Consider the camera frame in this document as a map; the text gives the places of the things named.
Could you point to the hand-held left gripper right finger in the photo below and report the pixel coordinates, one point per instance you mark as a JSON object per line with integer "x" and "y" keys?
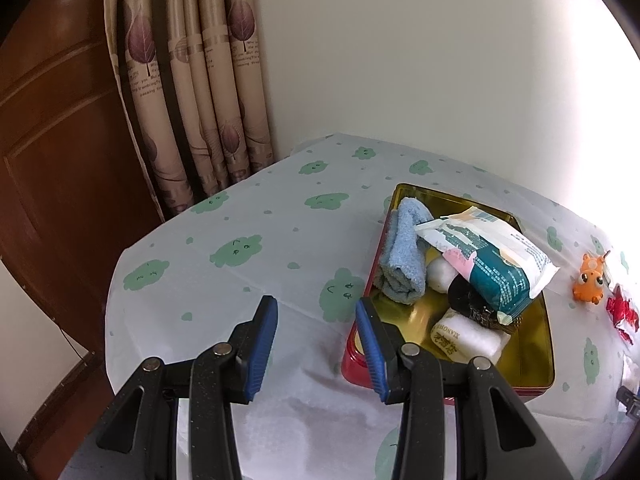
{"x": 372, "y": 350}

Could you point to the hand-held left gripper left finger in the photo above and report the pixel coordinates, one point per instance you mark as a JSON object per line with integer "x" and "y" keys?
{"x": 262, "y": 345}

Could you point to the white cotton ball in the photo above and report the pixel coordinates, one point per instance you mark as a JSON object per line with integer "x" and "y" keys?
{"x": 442, "y": 274}

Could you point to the brown wooden door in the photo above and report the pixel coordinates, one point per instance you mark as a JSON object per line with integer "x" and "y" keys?
{"x": 60, "y": 135}

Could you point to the black fabric bundle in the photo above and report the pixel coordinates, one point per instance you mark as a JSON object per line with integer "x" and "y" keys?
{"x": 462, "y": 297}

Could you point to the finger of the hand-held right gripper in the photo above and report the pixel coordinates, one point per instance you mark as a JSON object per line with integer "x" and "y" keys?
{"x": 631, "y": 402}

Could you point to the leaf print beige curtain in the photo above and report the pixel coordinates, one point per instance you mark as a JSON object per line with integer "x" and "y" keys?
{"x": 200, "y": 70}

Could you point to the red snack packet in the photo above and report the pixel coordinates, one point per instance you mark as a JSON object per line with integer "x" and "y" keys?
{"x": 622, "y": 310}

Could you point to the blue fluffy towel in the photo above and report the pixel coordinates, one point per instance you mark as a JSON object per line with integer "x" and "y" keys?
{"x": 402, "y": 250}

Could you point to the gold tin box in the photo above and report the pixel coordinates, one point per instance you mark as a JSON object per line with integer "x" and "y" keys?
{"x": 530, "y": 350}

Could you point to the white cotton pad pack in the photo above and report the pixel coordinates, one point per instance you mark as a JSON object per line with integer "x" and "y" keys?
{"x": 467, "y": 340}

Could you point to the teal and white tissue pack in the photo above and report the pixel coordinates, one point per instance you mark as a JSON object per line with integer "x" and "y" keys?
{"x": 490, "y": 260}

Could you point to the orange fish toy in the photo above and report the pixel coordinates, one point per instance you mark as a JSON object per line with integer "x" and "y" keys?
{"x": 590, "y": 280}

